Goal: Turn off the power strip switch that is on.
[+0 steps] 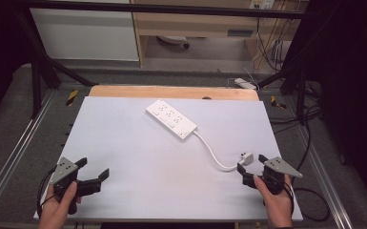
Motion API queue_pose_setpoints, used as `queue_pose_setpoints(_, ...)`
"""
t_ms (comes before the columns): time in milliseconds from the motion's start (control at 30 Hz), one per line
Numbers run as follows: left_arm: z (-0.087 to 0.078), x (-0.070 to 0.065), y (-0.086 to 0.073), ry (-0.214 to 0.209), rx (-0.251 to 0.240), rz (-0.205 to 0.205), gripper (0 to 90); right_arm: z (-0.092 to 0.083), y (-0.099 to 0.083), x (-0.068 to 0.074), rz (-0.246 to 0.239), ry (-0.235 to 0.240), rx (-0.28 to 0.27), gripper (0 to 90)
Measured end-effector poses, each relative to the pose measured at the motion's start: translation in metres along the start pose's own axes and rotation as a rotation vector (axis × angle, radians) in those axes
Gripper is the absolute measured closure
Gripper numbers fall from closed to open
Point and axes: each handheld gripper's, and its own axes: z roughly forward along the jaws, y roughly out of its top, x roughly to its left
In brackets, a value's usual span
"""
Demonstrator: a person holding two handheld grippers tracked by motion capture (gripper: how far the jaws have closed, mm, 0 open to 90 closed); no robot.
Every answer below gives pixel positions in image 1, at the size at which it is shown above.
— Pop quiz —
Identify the bundle of hanging cables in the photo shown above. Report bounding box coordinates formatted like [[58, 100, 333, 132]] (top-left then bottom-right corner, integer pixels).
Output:
[[255, 9, 292, 73]]

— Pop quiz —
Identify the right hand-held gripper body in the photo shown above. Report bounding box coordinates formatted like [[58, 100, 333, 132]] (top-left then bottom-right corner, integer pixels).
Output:
[[260, 156, 303, 196]]

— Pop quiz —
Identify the person's right hand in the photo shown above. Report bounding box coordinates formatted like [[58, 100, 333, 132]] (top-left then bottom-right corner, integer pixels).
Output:
[[253, 174, 296, 229]]

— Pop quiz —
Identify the person's left hand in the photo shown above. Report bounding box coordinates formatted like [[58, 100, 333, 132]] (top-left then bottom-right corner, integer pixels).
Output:
[[38, 180, 82, 229]]

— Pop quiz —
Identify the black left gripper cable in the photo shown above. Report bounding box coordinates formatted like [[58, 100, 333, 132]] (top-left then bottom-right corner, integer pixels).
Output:
[[35, 166, 59, 219]]

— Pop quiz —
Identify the white wall socket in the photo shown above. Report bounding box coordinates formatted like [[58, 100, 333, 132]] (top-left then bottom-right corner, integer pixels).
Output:
[[248, 0, 276, 10]]

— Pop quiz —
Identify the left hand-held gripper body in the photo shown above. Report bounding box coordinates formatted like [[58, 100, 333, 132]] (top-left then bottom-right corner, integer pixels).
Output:
[[49, 156, 85, 216]]

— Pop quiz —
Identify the aluminium rail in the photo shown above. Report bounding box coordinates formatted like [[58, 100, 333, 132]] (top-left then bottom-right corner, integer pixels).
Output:
[[0, 90, 57, 213], [294, 122, 356, 229]]

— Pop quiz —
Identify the white power strip cable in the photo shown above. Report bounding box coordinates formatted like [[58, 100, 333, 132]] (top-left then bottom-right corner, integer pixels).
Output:
[[193, 130, 246, 173]]

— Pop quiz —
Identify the black floor cable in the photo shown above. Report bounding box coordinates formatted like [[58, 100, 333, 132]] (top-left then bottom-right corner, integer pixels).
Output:
[[266, 103, 332, 223]]

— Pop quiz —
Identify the yellow black tape strip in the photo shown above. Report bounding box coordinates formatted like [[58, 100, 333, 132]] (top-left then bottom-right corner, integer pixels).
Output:
[[65, 89, 79, 107], [270, 94, 288, 111]]

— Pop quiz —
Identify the white chair base with wheel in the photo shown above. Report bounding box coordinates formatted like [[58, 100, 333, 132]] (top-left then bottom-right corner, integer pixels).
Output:
[[156, 34, 192, 50]]

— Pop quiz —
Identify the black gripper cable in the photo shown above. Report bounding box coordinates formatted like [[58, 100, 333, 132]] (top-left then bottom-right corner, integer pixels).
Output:
[[284, 182, 297, 219], [35, 166, 59, 219]]

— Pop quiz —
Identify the white cabinet panel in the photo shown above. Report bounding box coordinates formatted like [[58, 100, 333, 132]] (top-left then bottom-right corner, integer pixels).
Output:
[[29, 7, 140, 62]]

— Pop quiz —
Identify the black metal frame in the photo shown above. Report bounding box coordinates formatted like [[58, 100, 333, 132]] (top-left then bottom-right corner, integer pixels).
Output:
[[11, 0, 320, 126]]

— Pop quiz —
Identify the small white power strip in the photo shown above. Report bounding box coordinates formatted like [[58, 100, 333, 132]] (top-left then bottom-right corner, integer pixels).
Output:
[[234, 77, 258, 91]]

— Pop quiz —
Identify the wooden table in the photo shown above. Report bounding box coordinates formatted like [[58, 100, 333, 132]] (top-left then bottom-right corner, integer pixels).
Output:
[[88, 84, 260, 102]]

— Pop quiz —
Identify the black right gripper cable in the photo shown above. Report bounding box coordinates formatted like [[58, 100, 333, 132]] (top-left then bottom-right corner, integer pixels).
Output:
[[284, 182, 297, 219]]

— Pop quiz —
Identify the white plug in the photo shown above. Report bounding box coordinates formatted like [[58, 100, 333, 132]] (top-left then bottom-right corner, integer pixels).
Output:
[[239, 151, 255, 167]]

